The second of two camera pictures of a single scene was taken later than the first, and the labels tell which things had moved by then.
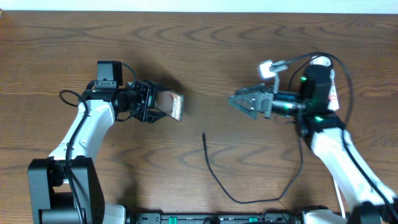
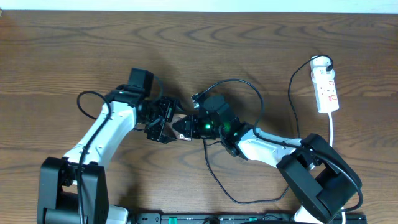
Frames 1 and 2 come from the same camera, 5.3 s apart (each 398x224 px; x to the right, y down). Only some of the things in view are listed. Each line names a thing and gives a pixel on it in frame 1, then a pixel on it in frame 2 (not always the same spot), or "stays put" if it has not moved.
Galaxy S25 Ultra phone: [171, 103] to [168, 129]
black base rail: [213, 218] stays put
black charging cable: [300, 140] stays put
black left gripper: [150, 88] to [170, 104]
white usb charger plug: [321, 60] stays put
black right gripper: [243, 96] to [191, 121]
